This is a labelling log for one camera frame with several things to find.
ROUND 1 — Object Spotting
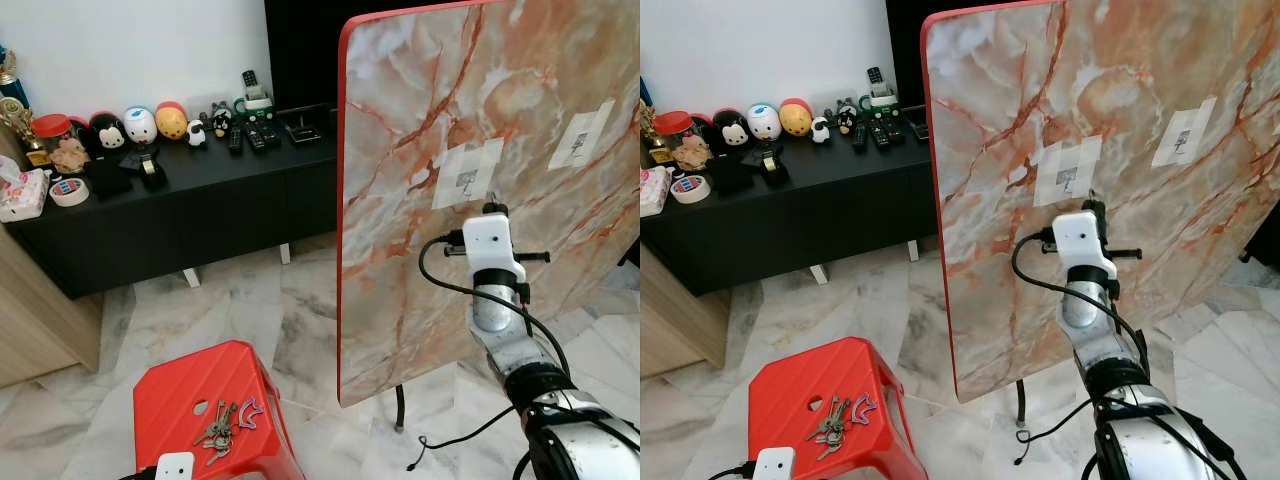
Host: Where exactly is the white paper hook label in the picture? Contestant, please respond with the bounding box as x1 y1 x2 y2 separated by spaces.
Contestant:
548 99 616 172
432 139 506 212
1151 95 1219 169
1030 136 1104 209

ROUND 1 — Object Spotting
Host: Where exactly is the bunch of keys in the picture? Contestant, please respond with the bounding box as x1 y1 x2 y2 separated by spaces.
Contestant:
806 393 879 462
193 397 263 467

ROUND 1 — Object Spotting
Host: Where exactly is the marble pattern folding table top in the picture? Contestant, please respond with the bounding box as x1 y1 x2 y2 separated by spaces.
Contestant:
337 0 641 409
920 0 1280 404

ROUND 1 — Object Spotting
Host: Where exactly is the pink white tissue box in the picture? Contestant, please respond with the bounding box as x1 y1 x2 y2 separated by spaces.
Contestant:
0 167 50 224
640 165 672 218

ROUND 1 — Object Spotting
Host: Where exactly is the gold trophy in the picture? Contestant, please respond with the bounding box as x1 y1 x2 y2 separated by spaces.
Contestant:
0 95 50 167
640 104 674 165

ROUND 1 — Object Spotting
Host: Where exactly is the white tape roll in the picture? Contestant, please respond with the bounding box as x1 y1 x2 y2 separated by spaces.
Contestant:
49 177 92 208
672 174 714 205

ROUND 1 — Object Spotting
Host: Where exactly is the red lid snack jar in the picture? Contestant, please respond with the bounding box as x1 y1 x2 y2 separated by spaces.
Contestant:
32 113 92 177
655 110 714 172

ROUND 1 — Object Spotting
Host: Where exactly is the light wooden cabinet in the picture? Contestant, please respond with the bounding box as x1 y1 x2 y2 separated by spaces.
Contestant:
0 224 104 390
640 242 732 380

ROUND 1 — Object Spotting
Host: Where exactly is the black pouch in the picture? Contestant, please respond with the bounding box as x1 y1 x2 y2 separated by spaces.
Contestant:
711 152 760 195
87 155 137 199

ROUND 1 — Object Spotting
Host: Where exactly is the black mouse figure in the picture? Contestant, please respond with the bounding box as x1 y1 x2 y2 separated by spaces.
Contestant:
712 109 754 151
88 111 129 154

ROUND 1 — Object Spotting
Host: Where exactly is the black low tv console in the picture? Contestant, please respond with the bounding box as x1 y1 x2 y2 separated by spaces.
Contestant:
640 100 938 297
0 104 342 300

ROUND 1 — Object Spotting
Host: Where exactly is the white egg figure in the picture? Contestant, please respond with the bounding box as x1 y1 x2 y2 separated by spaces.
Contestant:
123 105 160 147
747 102 784 142

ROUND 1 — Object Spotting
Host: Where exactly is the yellow orange round figure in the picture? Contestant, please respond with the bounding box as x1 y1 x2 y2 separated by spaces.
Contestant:
155 101 190 142
779 97 814 138

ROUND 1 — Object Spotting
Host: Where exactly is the red plastic stool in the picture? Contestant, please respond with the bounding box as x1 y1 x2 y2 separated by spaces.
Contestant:
748 337 932 480
133 340 307 480

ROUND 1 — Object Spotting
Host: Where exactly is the blue trophy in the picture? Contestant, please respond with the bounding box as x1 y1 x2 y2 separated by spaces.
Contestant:
0 45 32 107

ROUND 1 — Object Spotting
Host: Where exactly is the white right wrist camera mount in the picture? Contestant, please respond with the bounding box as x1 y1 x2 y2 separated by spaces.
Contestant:
461 213 529 287
1052 211 1119 282

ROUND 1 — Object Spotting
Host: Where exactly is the loose black cable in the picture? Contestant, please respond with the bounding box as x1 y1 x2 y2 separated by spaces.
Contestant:
405 399 522 474
1014 394 1102 468

